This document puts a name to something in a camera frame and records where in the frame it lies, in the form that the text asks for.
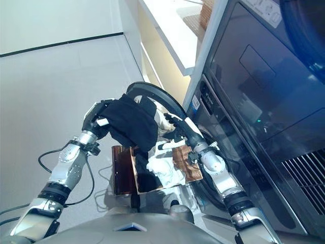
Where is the black vent grille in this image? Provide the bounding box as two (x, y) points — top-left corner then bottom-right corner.
(281, 149), (325, 217)

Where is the small wicker box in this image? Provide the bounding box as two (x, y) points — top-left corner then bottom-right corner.
(200, 0), (215, 28)

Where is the white garment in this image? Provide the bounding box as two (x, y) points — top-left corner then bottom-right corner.
(147, 152), (186, 188)

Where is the grey front-load washing machine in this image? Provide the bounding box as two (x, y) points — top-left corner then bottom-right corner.
(182, 0), (325, 244)

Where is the silver robot leg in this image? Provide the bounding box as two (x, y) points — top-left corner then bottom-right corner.
(131, 194), (142, 213)
(167, 199), (195, 223)

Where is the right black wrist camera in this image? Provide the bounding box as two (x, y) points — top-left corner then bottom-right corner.
(187, 151), (199, 165)

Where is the wicker laundry basket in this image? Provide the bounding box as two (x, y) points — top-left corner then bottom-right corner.
(131, 144), (204, 195)

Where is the silver robot torso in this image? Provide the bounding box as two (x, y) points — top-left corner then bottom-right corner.
(38, 212), (216, 244)

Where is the black garment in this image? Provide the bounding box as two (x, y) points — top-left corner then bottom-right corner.
(104, 93), (159, 153)
(136, 149), (163, 193)

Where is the right silver robot leg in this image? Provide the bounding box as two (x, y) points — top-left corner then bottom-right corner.
(167, 199), (195, 223)

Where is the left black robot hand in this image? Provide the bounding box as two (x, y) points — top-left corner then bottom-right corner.
(82, 99), (114, 140)

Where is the white instruction label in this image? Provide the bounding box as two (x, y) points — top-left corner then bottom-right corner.
(245, 0), (282, 28)

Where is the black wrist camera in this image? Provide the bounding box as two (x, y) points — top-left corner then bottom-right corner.
(187, 151), (199, 165)
(86, 143), (101, 156)

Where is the left silver robot leg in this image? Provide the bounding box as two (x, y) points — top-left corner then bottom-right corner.
(131, 194), (142, 213)

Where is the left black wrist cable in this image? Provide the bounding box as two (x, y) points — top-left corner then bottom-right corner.
(0, 144), (96, 227)

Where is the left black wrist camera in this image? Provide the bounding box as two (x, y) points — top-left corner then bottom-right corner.
(86, 143), (101, 156)

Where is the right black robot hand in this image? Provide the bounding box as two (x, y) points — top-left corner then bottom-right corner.
(157, 113), (206, 151)

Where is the thin white floor cable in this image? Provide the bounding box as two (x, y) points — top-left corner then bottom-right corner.
(95, 165), (114, 211)

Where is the round glass washer door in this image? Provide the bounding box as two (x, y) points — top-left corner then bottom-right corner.
(126, 81), (193, 138)

